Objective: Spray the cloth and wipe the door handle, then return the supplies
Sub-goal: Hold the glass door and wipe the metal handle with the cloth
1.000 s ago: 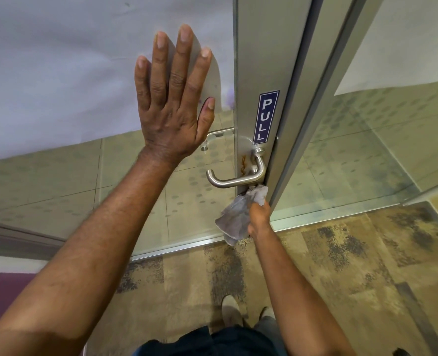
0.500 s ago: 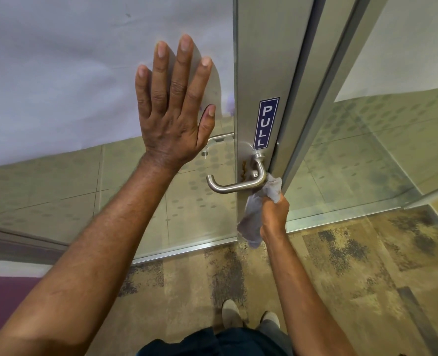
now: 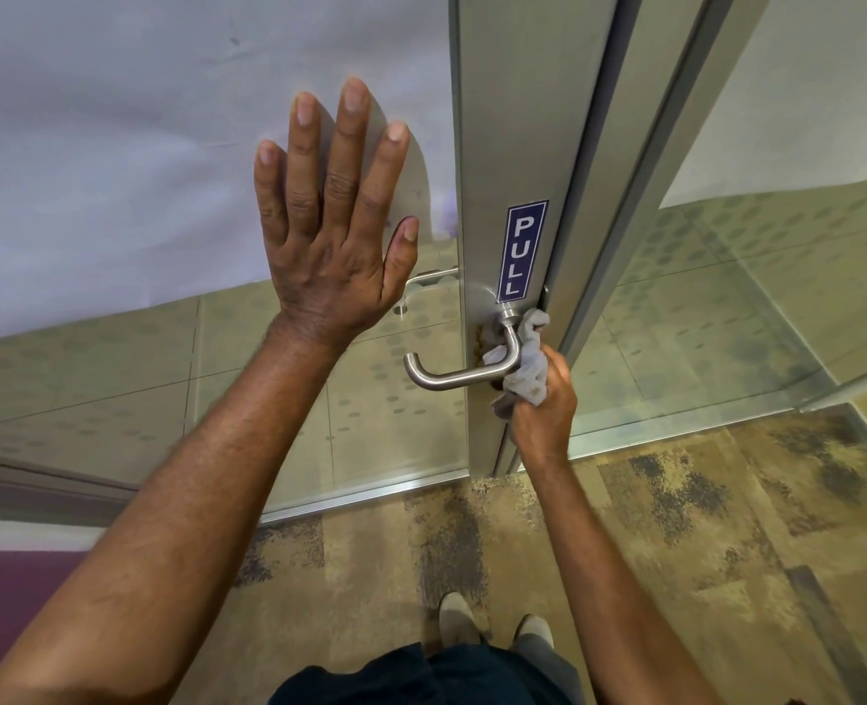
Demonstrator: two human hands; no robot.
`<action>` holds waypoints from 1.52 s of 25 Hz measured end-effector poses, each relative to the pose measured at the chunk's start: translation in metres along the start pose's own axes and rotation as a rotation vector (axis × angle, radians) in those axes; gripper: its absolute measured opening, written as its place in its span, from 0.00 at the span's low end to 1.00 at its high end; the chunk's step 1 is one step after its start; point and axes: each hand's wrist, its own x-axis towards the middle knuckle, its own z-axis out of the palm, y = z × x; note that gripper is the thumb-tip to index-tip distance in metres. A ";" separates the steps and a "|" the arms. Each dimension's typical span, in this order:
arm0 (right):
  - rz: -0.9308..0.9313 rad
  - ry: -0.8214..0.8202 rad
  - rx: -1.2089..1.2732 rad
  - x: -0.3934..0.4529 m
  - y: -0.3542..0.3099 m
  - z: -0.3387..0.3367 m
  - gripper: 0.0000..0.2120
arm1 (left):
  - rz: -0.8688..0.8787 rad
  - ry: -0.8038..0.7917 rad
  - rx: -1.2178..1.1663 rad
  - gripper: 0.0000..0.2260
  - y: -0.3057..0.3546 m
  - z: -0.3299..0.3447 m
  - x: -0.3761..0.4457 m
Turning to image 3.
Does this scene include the person's left hand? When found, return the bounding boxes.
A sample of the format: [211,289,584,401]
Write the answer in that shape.
[253,76,420,354]

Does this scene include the person's right hand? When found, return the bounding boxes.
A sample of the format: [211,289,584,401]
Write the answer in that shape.
[510,343,578,467]

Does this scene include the grey cleaning cloth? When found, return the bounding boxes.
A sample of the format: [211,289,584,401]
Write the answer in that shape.
[481,308,553,421]

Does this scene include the glass door with metal frame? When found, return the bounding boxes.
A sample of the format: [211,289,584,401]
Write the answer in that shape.
[0,0,646,525]

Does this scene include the person's right forearm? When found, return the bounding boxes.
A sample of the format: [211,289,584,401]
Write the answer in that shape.
[516,446,724,705]

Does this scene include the person's left forearm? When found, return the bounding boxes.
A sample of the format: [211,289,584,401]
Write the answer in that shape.
[0,315,352,705]

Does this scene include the blue door sign sticker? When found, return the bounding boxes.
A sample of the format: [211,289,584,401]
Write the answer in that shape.
[496,199,551,305]

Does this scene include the metal door jamb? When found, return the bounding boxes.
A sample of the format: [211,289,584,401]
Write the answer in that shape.
[514,0,745,474]

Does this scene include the glass partition panel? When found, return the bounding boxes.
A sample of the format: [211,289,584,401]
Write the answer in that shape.
[569,0,867,443]

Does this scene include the person's right grey shoe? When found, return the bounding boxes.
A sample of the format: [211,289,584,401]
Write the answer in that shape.
[512,614,555,652]

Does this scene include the person's grey shoe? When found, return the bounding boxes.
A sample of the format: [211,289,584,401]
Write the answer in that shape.
[438,592,483,648]
[512,614,555,652]

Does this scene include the person's left grey shoe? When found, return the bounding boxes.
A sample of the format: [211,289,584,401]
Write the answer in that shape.
[438,592,483,648]

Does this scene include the person's dark trousers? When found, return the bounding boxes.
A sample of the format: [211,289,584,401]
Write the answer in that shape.
[266,637,590,705]

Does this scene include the steel door handle behind glass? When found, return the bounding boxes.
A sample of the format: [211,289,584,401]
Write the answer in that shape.
[392,267,461,317]

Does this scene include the steel lever door handle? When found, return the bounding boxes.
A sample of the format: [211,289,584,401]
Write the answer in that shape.
[403,306,527,394]

